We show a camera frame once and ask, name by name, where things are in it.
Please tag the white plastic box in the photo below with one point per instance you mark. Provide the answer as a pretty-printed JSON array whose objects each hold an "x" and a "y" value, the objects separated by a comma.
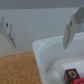
[{"x": 50, "y": 50}]

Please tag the purple block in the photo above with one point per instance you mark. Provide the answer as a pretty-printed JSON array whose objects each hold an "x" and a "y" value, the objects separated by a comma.
[{"x": 72, "y": 74}]

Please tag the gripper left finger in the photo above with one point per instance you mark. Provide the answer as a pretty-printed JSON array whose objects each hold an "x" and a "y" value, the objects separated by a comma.
[{"x": 9, "y": 31}]

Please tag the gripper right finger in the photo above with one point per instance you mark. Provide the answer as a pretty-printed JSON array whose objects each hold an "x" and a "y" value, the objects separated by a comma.
[{"x": 69, "y": 33}]

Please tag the pink block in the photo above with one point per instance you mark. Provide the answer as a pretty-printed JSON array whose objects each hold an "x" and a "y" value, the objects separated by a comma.
[{"x": 81, "y": 81}]

